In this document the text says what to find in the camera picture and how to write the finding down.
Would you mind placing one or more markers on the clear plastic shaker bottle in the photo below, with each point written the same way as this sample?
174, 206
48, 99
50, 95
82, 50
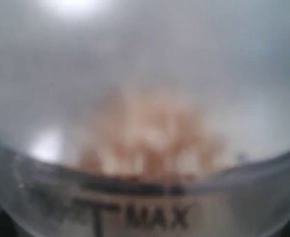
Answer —
145, 118

